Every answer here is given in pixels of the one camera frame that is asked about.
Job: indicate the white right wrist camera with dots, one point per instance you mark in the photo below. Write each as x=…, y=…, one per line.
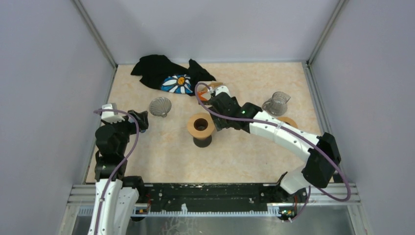
x=220, y=89

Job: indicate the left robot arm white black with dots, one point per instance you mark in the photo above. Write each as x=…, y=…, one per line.
x=115, y=193

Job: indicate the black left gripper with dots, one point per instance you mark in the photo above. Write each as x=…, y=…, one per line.
x=142, y=117

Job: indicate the orange coffee filter box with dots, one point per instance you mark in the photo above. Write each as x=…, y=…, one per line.
x=206, y=92

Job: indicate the smoky glass pitcher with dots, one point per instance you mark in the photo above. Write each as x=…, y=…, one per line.
x=277, y=104

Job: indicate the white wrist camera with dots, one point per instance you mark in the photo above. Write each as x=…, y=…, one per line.
x=110, y=116
x=220, y=89

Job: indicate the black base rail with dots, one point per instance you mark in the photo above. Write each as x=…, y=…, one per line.
x=242, y=197

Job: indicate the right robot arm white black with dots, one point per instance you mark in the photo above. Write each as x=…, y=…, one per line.
x=319, y=153

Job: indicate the black cloth with flower print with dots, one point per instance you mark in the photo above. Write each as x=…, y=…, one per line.
x=160, y=73

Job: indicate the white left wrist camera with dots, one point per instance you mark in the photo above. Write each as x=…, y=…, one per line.
x=110, y=116

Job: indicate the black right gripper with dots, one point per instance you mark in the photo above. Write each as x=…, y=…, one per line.
x=219, y=123

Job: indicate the ribbed glass dripper cone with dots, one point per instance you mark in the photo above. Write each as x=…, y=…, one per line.
x=160, y=107

